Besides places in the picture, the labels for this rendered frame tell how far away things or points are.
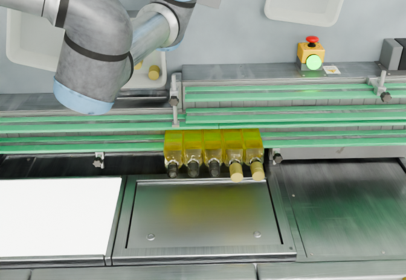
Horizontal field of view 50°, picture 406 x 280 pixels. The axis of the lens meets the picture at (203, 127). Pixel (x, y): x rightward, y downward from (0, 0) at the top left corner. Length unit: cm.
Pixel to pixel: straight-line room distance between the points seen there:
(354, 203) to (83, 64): 94
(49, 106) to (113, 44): 74
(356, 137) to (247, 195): 41
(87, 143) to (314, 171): 75
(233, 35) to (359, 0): 40
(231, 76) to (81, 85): 66
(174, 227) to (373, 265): 51
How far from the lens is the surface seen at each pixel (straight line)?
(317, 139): 143
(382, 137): 150
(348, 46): 151
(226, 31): 141
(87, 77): 78
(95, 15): 74
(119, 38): 76
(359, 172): 153
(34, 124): 142
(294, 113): 136
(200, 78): 134
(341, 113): 139
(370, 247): 128
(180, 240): 118
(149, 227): 122
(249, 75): 136
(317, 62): 138
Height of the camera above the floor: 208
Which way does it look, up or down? 58 degrees down
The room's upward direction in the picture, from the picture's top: 177 degrees clockwise
